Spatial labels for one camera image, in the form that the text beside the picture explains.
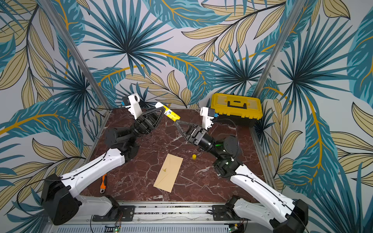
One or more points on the left corner aluminium post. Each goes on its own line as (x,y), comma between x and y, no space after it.
(57,21)

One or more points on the manila paper envelope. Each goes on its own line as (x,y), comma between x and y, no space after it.
(168,173)

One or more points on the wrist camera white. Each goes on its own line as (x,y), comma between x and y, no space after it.
(131,102)
(208,115)

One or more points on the corner aluminium post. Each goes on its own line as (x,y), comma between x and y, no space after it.
(296,10)
(57,21)

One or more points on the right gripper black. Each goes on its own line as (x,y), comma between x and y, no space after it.
(193,135)

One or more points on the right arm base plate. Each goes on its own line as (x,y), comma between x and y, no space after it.
(224,213)

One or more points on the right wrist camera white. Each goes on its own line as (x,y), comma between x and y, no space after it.
(208,115)

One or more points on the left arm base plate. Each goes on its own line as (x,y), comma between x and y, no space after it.
(123,213)

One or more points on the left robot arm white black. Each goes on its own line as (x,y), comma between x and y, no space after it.
(61,196)

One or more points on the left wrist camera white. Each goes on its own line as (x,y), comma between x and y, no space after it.
(131,102)

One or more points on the yellow black toolbox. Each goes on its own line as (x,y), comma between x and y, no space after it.
(240,109)

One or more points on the right corner aluminium post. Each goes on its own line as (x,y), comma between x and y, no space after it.
(296,10)

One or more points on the aluminium front rail frame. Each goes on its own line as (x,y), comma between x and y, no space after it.
(161,217)

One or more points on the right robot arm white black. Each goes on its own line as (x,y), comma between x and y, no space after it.
(275,211)

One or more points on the orange handled wrench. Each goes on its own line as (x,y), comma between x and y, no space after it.
(103,185)

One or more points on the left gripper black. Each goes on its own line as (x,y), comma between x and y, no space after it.
(144,125)

